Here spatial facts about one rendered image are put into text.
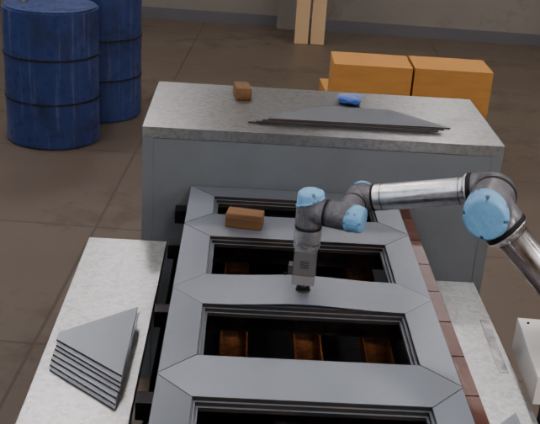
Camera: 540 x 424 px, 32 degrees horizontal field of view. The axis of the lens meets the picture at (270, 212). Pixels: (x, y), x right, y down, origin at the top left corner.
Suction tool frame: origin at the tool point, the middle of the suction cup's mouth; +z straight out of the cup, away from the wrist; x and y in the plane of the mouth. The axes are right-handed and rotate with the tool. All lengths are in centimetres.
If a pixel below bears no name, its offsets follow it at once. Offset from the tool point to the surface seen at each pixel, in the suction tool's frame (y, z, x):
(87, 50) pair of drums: -333, 20, -162
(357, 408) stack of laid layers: 52, 1, 17
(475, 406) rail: 44, 2, 45
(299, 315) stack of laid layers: 9.8, 1.9, -0.1
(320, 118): -95, -23, -3
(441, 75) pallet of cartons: -347, 19, 63
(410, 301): -1.7, -0.1, 30.6
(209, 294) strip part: 6.7, -0.3, -26.0
